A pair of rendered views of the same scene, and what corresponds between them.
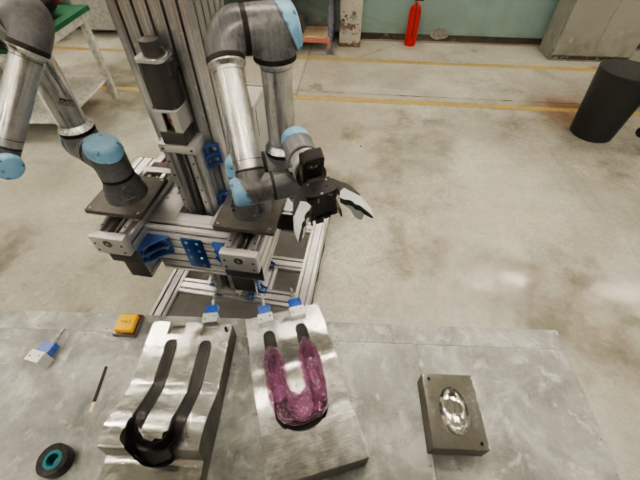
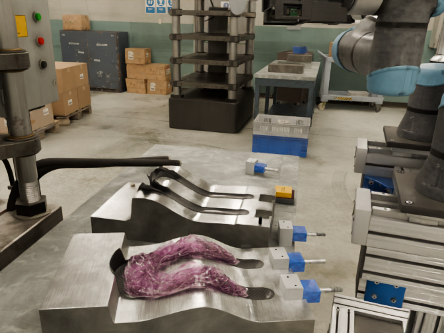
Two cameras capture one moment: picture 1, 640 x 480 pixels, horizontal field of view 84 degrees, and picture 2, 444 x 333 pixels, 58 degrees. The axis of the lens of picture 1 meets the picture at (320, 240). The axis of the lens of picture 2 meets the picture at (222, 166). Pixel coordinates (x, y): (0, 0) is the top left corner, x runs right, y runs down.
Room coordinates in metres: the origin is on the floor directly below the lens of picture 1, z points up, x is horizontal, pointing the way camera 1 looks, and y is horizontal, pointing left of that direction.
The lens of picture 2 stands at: (0.57, -0.64, 1.39)
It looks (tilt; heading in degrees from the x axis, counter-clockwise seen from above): 20 degrees down; 98
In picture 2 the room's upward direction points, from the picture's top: 2 degrees clockwise
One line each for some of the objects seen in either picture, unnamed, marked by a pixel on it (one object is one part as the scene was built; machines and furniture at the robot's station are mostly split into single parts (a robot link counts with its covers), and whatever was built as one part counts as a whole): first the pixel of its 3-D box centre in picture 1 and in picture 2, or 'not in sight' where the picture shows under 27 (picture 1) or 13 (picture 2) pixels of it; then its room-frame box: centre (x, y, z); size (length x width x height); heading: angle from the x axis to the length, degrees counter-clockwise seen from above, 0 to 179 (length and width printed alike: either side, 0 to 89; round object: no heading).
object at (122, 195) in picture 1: (122, 183); (423, 121); (1.05, 0.74, 1.09); 0.15 x 0.15 x 0.10
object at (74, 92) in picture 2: not in sight; (37, 91); (-2.82, 4.59, 0.37); 1.20 x 0.82 x 0.74; 2
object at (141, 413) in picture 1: (170, 392); (193, 190); (0.34, 0.42, 0.92); 0.35 x 0.16 x 0.09; 178
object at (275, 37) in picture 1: (278, 107); not in sight; (1.00, 0.12, 1.41); 0.15 x 0.12 x 0.55; 106
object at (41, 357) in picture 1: (50, 346); (262, 168); (0.52, 0.89, 0.83); 0.13 x 0.05 x 0.05; 165
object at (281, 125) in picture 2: not in sight; (282, 125); (0.61, 3.79, 0.28); 0.61 x 0.41 x 0.15; 174
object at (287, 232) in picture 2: (212, 309); (302, 233); (0.66, 0.38, 0.83); 0.13 x 0.05 x 0.05; 6
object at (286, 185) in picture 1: (294, 182); (389, 58); (0.74, 0.07, 1.34); 0.11 x 0.08 x 0.11; 106
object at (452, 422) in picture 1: (450, 412); not in sight; (0.31, -0.38, 0.84); 0.20 x 0.15 x 0.07; 178
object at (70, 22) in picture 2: not in sight; (76, 22); (-3.39, 7.00, 1.26); 0.42 x 0.33 x 0.29; 174
